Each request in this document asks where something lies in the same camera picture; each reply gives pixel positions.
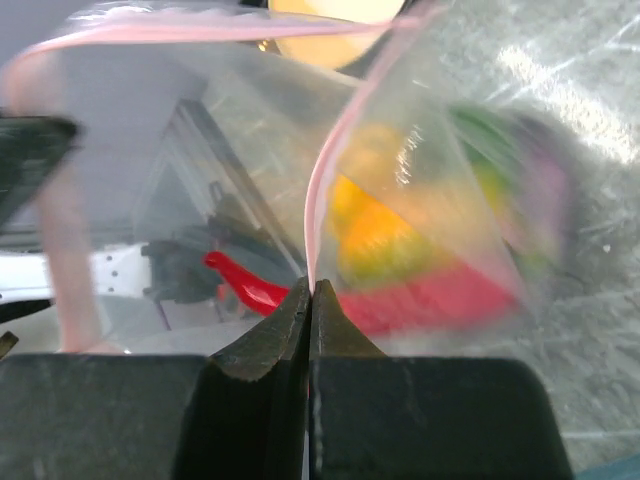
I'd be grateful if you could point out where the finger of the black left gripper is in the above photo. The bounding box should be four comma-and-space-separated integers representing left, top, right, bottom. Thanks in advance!
1, 116, 80, 225

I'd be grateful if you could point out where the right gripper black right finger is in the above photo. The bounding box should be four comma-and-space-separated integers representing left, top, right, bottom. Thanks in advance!
309, 280, 573, 479

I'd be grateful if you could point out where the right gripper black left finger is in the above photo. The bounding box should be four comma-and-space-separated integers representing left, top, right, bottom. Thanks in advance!
1, 280, 309, 479

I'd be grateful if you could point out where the red chili pepper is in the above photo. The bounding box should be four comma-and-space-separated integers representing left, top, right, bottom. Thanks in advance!
203, 251, 517, 335

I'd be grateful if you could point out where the clear zip top bag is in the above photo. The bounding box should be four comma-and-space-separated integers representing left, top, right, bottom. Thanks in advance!
1, 1, 564, 355

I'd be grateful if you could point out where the orange green mango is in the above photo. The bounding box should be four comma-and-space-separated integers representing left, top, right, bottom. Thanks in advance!
328, 123, 451, 288

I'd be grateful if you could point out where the purple eggplant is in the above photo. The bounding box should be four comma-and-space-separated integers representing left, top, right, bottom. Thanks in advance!
518, 118, 575, 264

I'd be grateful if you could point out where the green bell pepper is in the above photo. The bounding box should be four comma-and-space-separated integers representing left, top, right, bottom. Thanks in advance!
448, 103, 520, 174

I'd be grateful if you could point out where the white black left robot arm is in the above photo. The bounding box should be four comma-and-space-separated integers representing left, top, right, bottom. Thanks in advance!
1, 116, 215, 307

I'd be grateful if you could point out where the translucent blue plastic container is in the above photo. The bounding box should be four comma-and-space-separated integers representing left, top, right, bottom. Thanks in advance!
575, 454, 640, 480

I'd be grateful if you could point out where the cream plate with leaf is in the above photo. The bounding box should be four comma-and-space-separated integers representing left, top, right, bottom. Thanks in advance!
266, 0, 406, 70

